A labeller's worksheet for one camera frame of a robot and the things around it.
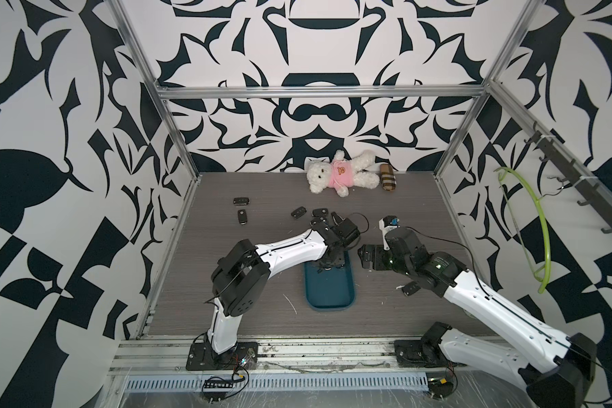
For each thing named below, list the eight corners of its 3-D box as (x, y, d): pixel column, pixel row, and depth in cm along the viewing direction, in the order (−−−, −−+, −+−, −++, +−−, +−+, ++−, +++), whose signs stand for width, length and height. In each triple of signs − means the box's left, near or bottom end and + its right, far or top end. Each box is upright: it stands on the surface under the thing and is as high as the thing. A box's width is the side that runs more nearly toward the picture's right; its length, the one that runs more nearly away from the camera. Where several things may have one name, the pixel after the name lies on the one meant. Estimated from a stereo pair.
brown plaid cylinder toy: (381, 192, 118) (383, 185, 114) (376, 170, 127) (378, 163, 123) (395, 192, 118) (398, 185, 114) (389, 170, 127) (391, 163, 123)
